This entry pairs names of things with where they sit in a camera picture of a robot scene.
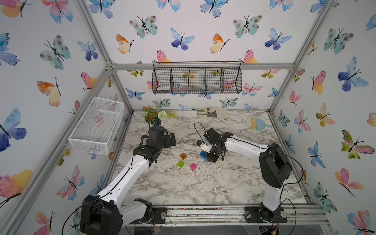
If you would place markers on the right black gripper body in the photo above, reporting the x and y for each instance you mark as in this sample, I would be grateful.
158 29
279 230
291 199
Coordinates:
213 154

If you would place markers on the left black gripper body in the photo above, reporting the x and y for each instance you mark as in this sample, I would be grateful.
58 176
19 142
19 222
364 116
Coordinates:
166 142

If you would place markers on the long light blue lego brick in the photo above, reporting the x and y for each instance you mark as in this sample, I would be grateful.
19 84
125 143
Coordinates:
203 155

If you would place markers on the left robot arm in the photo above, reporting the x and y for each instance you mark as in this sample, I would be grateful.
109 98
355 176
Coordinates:
104 214

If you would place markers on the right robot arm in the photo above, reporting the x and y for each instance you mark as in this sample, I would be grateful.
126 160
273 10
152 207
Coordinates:
274 165

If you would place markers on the orange lego brick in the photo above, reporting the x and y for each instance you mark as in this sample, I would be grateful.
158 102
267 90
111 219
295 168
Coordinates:
183 156

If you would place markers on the green lego brick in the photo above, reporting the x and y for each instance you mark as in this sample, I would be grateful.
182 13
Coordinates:
181 164

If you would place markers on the pink lego brick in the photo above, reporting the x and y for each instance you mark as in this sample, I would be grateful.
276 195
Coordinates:
193 166

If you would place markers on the potted flower plant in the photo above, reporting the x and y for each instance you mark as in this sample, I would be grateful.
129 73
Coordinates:
155 116

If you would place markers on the beige folded cloth stack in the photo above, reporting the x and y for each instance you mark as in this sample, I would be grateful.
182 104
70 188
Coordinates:
212 112

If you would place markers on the blue hand brush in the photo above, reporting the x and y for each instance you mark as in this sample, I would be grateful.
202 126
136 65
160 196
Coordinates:
258 124

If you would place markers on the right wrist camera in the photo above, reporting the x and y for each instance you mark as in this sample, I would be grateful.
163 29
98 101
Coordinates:
203 146

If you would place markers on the white mesh wall basket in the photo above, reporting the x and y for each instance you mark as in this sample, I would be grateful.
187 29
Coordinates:
96 129

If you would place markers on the black wire wall basket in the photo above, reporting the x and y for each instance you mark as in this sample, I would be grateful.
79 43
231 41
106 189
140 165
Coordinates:
194 78

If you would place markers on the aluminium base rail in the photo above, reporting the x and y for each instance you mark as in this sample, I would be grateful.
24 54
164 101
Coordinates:
226 215

